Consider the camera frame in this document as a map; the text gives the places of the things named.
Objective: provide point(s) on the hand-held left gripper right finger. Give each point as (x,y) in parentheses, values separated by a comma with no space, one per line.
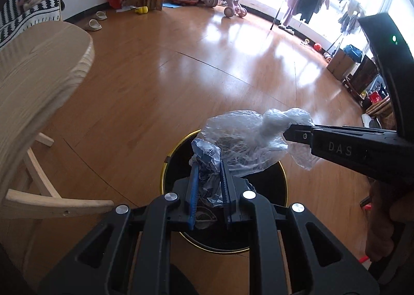
(226,194)

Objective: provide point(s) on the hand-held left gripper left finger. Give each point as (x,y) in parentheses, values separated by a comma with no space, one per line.
(195,194)

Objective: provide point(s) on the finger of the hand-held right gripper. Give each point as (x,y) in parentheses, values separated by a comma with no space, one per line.
(302,125)
(297,137)

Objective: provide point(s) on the blue-print plastic wrapper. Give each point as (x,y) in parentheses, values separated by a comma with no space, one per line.
(207,159)

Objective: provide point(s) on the black gold-rimmed trash bin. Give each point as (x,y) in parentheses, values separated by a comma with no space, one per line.
(275,185)

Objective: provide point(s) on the clear plastic bag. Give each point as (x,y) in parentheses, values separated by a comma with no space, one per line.
(239,133)

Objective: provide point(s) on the person's right hand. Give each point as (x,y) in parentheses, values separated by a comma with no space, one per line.
(376,217)

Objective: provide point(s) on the wicker basket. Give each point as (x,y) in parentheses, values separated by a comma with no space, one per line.
(381,107)

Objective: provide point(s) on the cardboard box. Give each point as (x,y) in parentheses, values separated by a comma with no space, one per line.
(339,65)

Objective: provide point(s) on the dark wooden cabinet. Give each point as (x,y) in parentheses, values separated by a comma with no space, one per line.
(364,78)

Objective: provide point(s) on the red ball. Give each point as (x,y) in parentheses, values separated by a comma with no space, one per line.
(317,47)

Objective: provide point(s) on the blue plastic bag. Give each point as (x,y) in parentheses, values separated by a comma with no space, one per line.
(354,52)

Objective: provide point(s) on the metal clothes rack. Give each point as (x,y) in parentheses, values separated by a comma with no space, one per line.
(276,16)

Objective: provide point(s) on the bundle of hanging clothes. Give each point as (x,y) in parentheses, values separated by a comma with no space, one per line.
(349,18)

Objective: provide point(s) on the pink hanging garment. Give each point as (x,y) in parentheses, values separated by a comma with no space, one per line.
(292,0)

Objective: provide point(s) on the pink-white children's tricycle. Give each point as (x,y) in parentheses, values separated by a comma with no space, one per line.
(226,2)

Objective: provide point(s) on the blue floor mat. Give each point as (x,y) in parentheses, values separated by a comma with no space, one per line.
(173,5)

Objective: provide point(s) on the yellow toy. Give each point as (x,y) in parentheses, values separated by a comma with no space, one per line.
(142,10)

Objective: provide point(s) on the white paper sheet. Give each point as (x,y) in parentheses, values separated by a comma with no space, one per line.
(126,8)

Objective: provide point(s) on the round wooden table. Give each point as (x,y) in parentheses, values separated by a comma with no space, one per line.
(38,65)

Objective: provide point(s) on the sofa with black-white cover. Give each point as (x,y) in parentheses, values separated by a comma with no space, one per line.
(22,20)

